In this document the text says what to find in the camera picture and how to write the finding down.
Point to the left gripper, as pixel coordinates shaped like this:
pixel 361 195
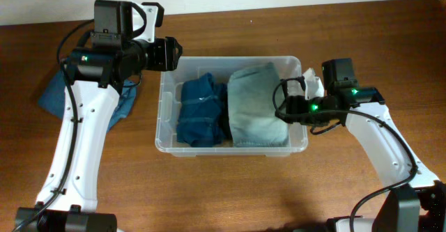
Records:
pixel 168 53

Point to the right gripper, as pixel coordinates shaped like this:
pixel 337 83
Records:
pixel 298 104

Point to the teal taped garment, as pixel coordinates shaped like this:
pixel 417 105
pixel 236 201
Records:
pixel 202 105

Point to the light blue jeans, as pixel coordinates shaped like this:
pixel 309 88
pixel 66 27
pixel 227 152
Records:
pixel 252 118

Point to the small black taped garment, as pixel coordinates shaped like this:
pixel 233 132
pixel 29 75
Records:
pixel 224 126

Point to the dark blue jeans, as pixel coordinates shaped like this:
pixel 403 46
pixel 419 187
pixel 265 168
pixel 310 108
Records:
pixel 53 99

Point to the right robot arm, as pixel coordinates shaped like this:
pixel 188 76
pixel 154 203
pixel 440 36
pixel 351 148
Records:
pixel 412 197

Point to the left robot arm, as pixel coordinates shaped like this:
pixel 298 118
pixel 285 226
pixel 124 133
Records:
pixel 117 43

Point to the clear plastic storage bin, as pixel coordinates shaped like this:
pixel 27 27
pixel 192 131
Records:
pixel 221 67

